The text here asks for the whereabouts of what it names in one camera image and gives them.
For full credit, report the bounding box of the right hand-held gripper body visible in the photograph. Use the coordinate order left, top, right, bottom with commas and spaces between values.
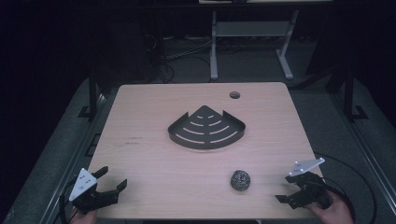
287, 157, 332, 210

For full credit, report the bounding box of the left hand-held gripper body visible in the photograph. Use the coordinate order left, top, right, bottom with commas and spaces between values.
68, 167, 121, 216

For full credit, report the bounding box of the steel wool ball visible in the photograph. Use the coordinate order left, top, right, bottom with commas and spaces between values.
230, 169, 252, 192

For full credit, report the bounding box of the black metal corner shelf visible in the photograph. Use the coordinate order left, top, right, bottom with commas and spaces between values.
167, 105, 247, 150

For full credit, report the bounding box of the person's left hand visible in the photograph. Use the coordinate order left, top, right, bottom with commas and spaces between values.
69, 208, 98, 224

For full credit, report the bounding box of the person's right hand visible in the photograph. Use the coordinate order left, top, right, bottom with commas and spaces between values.
305, 190, 355, 224

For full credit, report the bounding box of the grey metal stand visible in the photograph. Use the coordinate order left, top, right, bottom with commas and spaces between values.
209, 8, 300, 81

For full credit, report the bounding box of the metal frame rail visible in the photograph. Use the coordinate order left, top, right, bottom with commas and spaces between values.
330, 92, 396, 217
39, 92, 108, 224

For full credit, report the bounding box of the short black cable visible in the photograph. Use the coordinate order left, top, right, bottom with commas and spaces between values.
321, 177, 357, 222

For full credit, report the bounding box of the long black cable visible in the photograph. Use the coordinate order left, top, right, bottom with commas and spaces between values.
313, 151, 378, 224

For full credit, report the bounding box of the black metal post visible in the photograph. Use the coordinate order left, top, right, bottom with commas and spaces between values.
343, 63, 370, 123
78, 60, 101, 119

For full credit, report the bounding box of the bundle of floor cables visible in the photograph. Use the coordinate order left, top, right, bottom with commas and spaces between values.
144, 33, 213, 84

